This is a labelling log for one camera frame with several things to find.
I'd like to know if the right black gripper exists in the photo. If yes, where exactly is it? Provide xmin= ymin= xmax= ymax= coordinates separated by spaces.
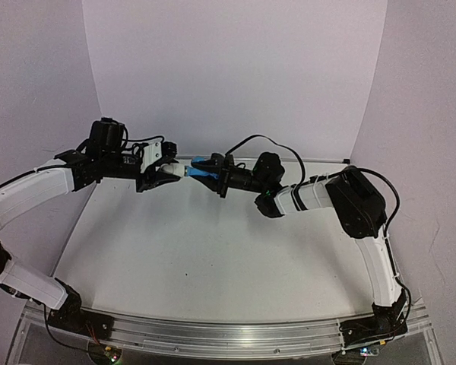
xmin=182 ymin=152 xmax=261 ymax=198

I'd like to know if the white plastic pipe fitting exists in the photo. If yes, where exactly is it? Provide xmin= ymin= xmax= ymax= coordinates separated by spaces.
xmin=160 ymin=163 xmax=188 ymax=178

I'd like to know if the blue water faucet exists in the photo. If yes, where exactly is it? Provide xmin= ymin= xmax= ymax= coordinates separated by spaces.
xmin=185 ymin=156 xmax=218 ymax=179

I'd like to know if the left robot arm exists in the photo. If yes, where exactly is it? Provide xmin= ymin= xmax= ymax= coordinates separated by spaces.
xmin=0 ymin=117 xmax=186 ymax=332

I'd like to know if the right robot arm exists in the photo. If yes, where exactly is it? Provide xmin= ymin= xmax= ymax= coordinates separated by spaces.
xmin=190 ymin=152 xmax=411 ymax=344

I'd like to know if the left circuit board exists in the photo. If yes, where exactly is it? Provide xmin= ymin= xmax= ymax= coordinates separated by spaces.
xmin=87 ymin=343 xmax=122 ymax=365

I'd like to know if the circuit board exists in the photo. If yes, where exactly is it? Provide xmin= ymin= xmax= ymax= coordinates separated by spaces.
xmin=356 ymin=344 xmax=381 ymax=357
xmin=87 ymin=343 xmax=122 ymax=365

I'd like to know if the right circuit board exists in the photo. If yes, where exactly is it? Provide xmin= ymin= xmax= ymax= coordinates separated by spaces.
xmin=356 ymin=344 xmax=381 ymax=357

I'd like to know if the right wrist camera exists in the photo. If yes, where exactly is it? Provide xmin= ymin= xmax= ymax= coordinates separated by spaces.
xmin=210 ymin=153 xmax=224 ymax=164

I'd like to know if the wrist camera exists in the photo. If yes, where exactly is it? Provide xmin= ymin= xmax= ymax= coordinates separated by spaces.
xmin=210 ymin=153 xmax=224 ymax=164
xmin=140 ymin=138 xmax=178 ymax=173

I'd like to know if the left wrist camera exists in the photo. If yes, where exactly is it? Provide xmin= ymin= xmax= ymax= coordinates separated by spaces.
xmin=140 ymin=138 xmax=178 ymax=173

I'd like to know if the left black camera cable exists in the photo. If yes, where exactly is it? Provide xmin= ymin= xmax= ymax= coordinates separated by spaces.
xmin=121 ymin=135 xmax=166 ymax=160

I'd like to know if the black camera cable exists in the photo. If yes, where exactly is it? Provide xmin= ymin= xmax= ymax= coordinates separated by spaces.
xmin=224 ymin=133 xmax=309 ymax=187
xmin=121 ymin=135 xmax=166 ymax=160

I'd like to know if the right black camera cable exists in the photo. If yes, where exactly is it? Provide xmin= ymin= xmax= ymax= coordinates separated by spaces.
xmin=224 ymin=133 xmax=309 ymax=187

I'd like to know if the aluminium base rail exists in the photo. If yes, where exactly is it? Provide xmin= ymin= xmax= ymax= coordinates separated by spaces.
xmin=25 ymin=302 xmax=432 ymax=360

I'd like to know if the left black base cable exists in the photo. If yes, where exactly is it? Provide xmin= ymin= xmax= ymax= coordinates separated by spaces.
xmin=43 ymin=300 xmax=100 ymax=351

